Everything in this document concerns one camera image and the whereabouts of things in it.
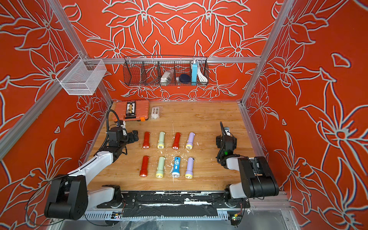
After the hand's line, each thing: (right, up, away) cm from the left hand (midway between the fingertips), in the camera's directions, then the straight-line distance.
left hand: (130, 131), depth 89 cm
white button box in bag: (+12, +12, +20) cm, 26 cm away
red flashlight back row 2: (+29, -8, +5) cm, 31 cm away
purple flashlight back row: (+38, -9, +1) cm, 39 cm away
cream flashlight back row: (+19, -9, +2) cm, 21 cm away
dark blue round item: (+35, +36, +6) cm, 50 cm away
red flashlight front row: (+11, -22, -8) cm, 26 cm away
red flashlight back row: (+9, -7, +4) cm, 12 cm away
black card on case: (-6, +14, +16) cm, 22 cm away
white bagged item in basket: (+23, +35, +3) cm, 42 cm away
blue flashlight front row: (+30, -20, -8) cm, 37 cm away
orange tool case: (+1, +14, +21) cm, 25 cm away
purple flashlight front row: (+37, -23, -10) cm, 45 cm away
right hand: (+61, -3, +2) cm, 61 cm away
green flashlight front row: (+20, -22, -10) cm, 31 cm away
